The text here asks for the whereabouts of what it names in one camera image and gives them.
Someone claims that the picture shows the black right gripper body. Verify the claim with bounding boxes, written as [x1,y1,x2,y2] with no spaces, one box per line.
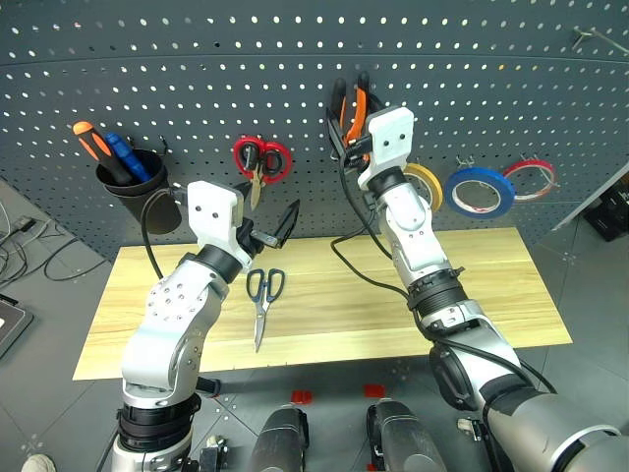
[341,134,375,171]

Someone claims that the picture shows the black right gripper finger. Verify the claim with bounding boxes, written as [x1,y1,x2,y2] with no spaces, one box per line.
[325,107,351,159]
[366,81,388,117]

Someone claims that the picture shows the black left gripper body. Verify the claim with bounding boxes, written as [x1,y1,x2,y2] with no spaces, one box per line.
[234,218,277,259]

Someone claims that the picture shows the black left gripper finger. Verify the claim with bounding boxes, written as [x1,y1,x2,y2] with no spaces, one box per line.
[273,199,302,240]
[276,205,302,249]

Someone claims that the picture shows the orange and black pliers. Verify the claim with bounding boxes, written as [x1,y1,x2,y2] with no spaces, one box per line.
[331,71,372,148]

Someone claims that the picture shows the yellow tape roll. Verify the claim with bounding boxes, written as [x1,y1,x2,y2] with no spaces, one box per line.
[402,163,444,211]

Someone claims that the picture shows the blue tape roll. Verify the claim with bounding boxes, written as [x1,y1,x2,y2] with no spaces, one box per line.
[444,166,516,218]

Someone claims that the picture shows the grey metal pegboard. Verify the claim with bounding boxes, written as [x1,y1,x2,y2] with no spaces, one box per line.
[0,0,629,261]

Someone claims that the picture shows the red tape roll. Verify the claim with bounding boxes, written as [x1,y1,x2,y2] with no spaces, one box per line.
[501,158,557,203]

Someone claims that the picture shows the grey pegboard side support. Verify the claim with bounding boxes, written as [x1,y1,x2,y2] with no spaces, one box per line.
[549,169,629,232]

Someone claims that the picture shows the black tool cup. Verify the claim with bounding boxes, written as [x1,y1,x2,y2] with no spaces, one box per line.
[94,147,184,236]

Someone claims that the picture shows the orange and black screwdriver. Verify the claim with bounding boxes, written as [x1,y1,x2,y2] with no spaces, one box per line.
[72,121,135,187]

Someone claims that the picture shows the dark rounded shape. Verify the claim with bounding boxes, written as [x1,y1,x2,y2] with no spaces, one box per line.
[366,399,448,472]
[249,405,311,472]

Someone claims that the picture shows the black flat floor device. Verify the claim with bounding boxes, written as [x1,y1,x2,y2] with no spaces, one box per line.
[0,293,34,360]

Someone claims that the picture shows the black box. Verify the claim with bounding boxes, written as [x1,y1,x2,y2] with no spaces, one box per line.
[583,176,629,243]

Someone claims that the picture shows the white shoe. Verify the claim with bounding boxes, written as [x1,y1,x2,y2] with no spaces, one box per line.
[21,453,56,472]

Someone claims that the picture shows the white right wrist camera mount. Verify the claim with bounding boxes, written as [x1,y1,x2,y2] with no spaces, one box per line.
[357,107,417,190]

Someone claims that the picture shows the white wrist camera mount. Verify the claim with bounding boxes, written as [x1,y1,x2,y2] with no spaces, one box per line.
[357,107,417,190]
[186,180,246,272]

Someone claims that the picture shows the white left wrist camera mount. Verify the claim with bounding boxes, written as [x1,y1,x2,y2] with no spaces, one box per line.
[186,180,246,272]

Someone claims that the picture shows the red handled scissors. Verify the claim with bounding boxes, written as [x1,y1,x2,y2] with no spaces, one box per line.
[232,136,293,211]

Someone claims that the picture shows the dark blue handled scissors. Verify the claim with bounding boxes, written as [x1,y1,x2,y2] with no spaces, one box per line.
[246,267,286,353]

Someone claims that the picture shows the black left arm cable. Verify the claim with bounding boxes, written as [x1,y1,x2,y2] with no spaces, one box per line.
[141,186,184,280]

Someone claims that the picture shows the blue handled screwdriver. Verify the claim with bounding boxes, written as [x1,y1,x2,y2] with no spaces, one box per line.
[105,132,151,183]

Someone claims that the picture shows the black floor cables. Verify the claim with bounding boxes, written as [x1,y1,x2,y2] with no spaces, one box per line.
[0,199,110,291]

